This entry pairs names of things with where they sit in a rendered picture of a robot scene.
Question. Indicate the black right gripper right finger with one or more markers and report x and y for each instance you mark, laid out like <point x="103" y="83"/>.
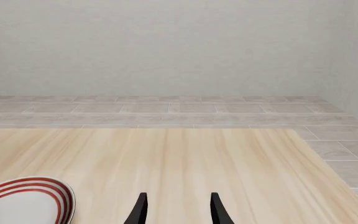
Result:
<point x="218" y="212"/>

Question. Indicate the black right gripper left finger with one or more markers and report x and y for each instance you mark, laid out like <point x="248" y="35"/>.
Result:
<point x="138" y="212"/>

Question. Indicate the white plate with red rings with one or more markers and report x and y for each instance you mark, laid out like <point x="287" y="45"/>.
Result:
<point x="23" y="205"/>

